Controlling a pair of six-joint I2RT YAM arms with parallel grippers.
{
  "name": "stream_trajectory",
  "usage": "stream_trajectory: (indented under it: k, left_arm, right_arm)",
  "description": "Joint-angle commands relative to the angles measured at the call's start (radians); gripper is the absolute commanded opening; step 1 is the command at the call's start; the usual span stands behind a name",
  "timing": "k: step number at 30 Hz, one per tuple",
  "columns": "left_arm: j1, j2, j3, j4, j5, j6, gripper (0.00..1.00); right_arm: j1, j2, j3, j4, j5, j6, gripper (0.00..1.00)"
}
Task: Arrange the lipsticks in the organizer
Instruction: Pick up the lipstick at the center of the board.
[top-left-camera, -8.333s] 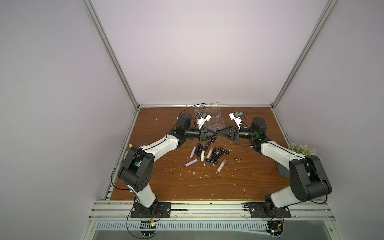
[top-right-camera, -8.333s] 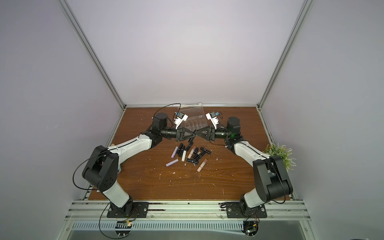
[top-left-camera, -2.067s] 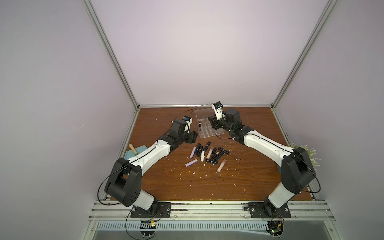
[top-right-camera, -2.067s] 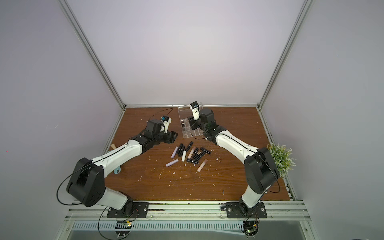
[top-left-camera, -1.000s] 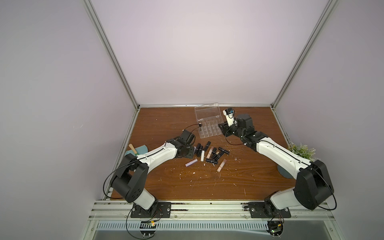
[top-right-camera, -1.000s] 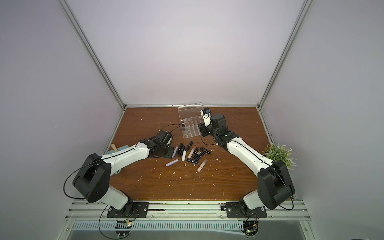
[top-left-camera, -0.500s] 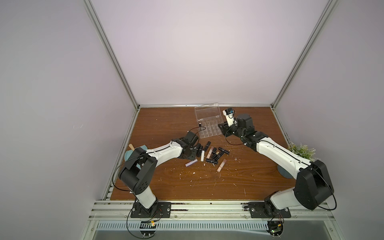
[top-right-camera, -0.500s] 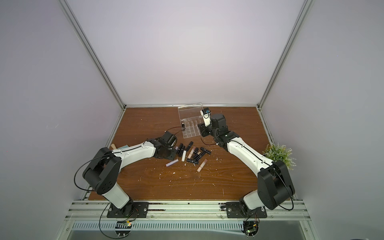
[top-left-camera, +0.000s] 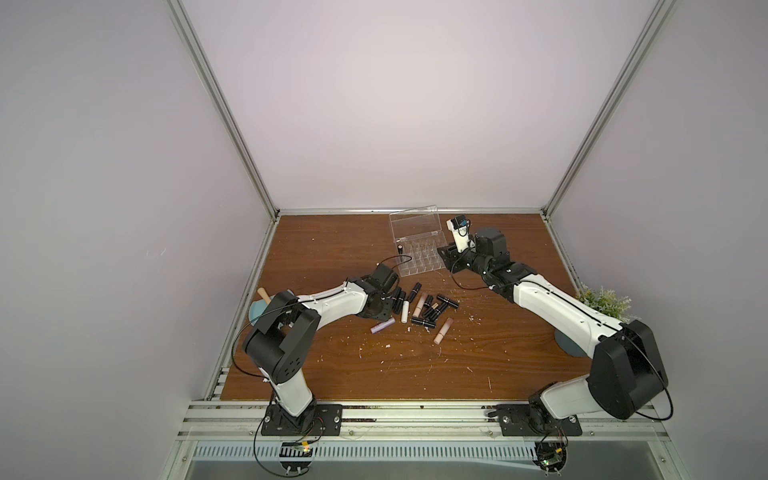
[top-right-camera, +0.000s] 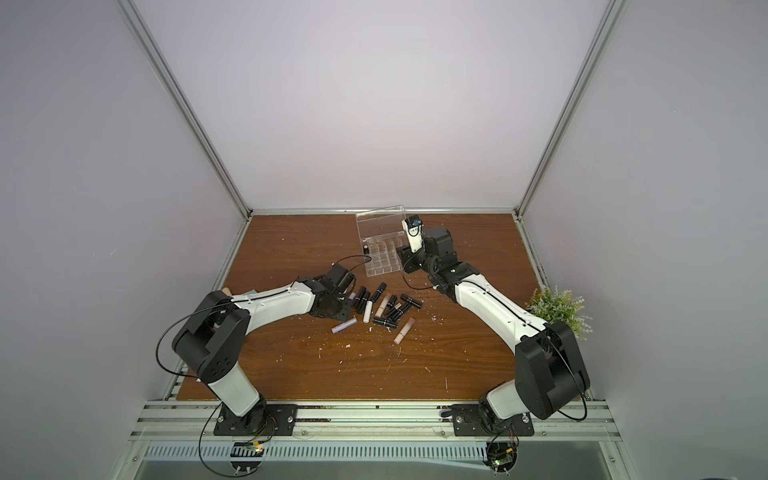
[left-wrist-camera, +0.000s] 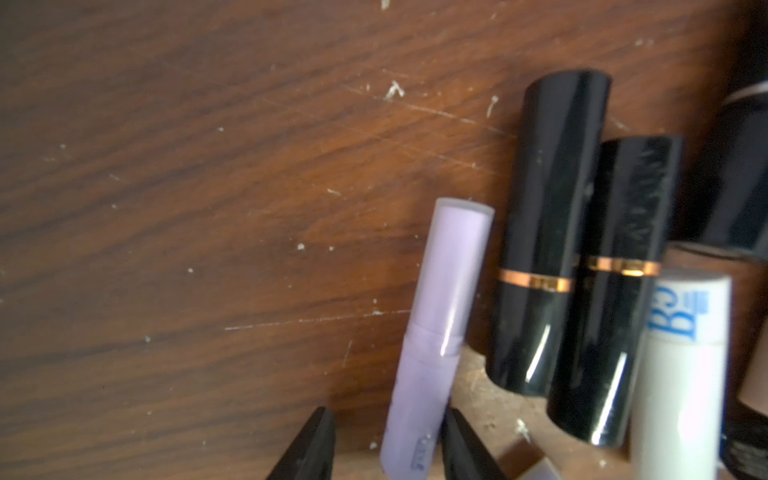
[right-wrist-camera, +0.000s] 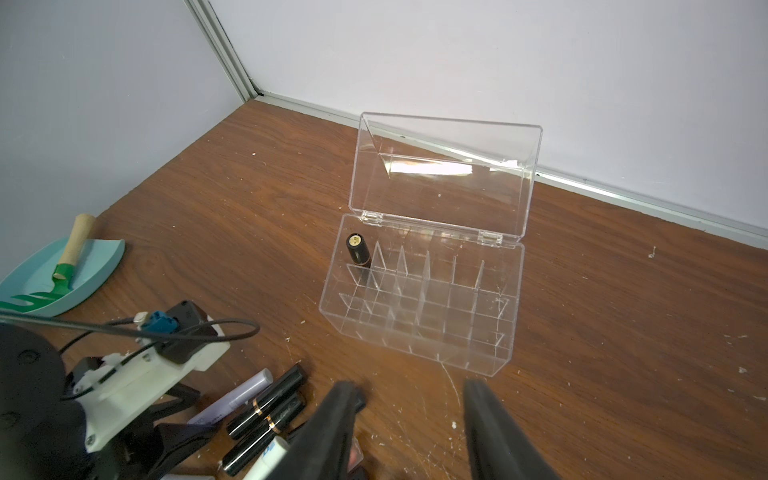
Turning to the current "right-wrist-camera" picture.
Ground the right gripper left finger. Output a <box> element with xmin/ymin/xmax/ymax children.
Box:
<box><xmin>267</xmin><ymin>381</ymin><xmax>362</xmax><ymax>480</ymax></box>

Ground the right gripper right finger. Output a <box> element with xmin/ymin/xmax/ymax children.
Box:
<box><xmin>463</xmin><ymin>380</ymin><xmax>560</xmax><ymax>480</ymax></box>

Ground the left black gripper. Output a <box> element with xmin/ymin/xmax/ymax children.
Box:
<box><xmin>67</xmin><ymin>357</ymin><xmax>217</xmax><ymax>479</ymax></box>

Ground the black lipstick gold band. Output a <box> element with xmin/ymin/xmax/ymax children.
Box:
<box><xmin>345</xmin><ymin>233</ymin><xmax>372</xmax><ymax>268</ymax></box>

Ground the lilac lipstick tube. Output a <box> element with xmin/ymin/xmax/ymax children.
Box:
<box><xmin>187</xmin><ymin>369</ymin><xmax>273</xmax><ymax>426</ymax></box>

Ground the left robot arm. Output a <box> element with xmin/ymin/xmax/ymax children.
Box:
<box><xmin>1</xmin><ymin>325</ymin><xmax>228</xmax><ymax>479</ymax></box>

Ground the clear acrylic lipstick organizer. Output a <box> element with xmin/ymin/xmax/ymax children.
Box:
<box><xmin>319</xmin><ymin>112</ymin><xmax>543</xmax><ymax>377</ymax></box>

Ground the pink lipstick tube upper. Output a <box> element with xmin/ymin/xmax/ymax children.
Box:
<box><xmin>347</xmin><ymin>438</ymin><xmax>364</xmax><ymax>473</ymax></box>

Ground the black lipstick pair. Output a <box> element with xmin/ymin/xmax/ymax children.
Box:
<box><xmin>222</xmin><ymin>392</ymin><xmax>306</xmax><ymax>477</ymax></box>
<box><xmin>226</xmin><ymin>363</ymin><xmax>307</xmax><ymax>440</ymax></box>

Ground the black lipstick left pair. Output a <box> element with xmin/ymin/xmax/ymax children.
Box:
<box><xmin>226</xmin><ymin>363</ymin><xmax>307</xmax><ymax>440</ymax></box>

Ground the teal dustpan tray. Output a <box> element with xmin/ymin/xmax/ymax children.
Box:
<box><xmin>1</xmin><ymin>238</ymin><xmax>125</xmax><ymax>317</ymax></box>

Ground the green rake wooden handle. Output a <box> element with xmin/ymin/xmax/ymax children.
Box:
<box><xmin>1</xmin><ymin>214</ymin><xmax>95</xmax><ymax>313</ymax></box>

